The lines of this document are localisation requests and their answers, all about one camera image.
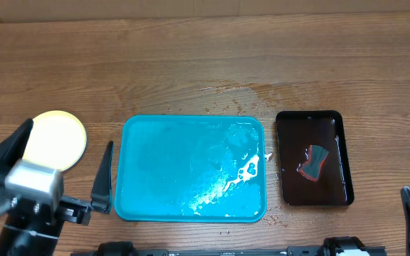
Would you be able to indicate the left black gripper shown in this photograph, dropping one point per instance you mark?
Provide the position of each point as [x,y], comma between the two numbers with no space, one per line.
[79,212]

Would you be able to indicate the yellow plate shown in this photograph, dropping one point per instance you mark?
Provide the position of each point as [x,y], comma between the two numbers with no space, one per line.
[57,140]

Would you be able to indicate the orange sponge with green pad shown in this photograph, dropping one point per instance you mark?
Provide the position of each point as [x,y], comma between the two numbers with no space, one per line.
[315,157]

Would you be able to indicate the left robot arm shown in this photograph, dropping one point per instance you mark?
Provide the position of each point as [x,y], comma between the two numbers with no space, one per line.
[20,236]

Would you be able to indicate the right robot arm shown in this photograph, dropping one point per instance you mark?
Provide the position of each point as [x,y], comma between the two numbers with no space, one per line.
[340,247]

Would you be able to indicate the teal plastic tray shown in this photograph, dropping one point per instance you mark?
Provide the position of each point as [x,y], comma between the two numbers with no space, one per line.
[191,168]

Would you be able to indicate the black plastic tray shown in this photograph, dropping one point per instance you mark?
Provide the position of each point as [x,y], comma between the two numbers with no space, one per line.
[296,131]

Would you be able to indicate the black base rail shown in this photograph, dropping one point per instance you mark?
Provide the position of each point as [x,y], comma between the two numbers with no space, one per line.
[126,248]

